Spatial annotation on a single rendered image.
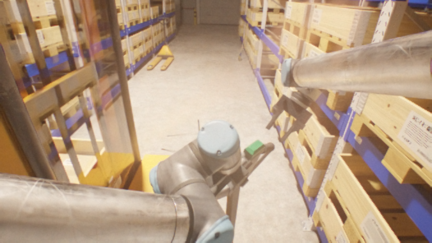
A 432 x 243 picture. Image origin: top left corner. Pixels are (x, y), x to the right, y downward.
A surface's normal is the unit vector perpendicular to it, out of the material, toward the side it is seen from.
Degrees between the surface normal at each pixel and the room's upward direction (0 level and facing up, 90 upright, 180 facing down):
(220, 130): 29
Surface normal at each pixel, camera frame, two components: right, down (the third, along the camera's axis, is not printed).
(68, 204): 0.63, -0.68
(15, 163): -0.03, 0.47
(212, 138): -0.07, -0.55
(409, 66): -1.00, 0.10
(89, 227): 0.67, -0.13
